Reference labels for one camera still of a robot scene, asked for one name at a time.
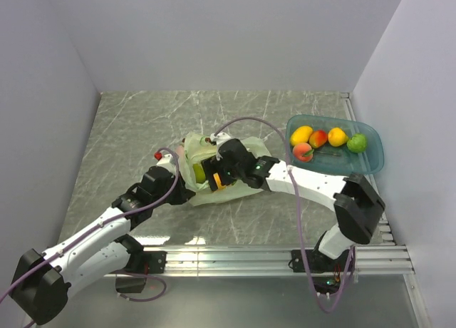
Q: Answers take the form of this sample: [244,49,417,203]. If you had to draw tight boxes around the green fruit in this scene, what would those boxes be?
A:
[192,163,206,184]

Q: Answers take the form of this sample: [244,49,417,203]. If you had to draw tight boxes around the orange fruit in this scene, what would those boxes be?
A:
[213,173,228,191]

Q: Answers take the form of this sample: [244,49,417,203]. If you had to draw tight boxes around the green printed plastic bag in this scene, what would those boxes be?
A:
[176,133,273,206]

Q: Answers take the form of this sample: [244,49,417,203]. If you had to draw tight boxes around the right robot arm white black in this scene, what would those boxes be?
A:
[202,135,385,273]

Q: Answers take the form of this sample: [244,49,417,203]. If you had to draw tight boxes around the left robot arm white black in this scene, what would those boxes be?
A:
[9,166,195,325]

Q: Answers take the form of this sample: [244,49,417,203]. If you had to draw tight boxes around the pink peach with leaf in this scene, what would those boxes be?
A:
[292,143,314,163]

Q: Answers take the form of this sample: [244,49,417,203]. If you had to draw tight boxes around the red yellow mango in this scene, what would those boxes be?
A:
[308,130,328,149]

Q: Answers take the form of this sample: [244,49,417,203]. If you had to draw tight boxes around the teal transparent plastic tray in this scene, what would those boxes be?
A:
[286,115,384,175]

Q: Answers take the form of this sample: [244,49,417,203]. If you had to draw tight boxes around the yellow lemon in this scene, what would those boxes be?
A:
[327,127,349,147]

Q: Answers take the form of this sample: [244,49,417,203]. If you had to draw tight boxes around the green custard apple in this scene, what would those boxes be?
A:
[346,133,368,153]

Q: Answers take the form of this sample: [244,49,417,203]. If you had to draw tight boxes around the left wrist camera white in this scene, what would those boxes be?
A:
[154,152,177,174]

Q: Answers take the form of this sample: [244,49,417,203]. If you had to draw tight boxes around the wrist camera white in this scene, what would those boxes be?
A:
[154,152,177,174]
[209,131,232,155]

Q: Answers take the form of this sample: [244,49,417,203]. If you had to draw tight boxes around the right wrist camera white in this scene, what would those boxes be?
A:
[209,131,232,155]

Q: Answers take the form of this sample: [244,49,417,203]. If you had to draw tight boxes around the black box under rail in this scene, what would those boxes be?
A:
[115,276,147,294]

